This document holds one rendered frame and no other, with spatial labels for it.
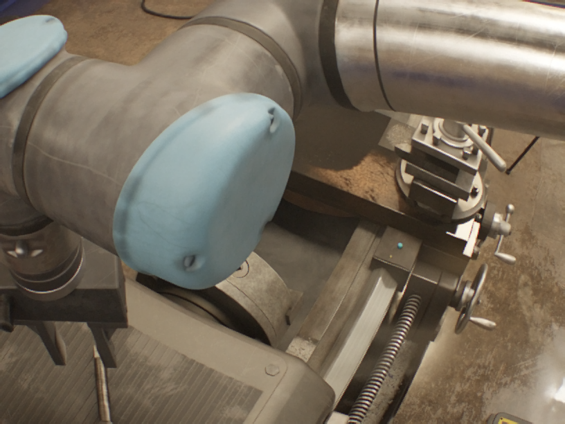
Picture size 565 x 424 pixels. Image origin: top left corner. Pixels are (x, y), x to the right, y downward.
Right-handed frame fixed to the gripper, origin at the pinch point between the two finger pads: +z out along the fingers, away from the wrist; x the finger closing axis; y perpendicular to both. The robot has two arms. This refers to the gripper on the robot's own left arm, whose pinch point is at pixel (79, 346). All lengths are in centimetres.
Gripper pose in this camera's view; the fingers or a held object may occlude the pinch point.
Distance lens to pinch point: 58.4
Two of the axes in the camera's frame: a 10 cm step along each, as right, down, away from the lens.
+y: 1.6, 7.3, -6.7
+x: 9.8, -0.7, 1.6
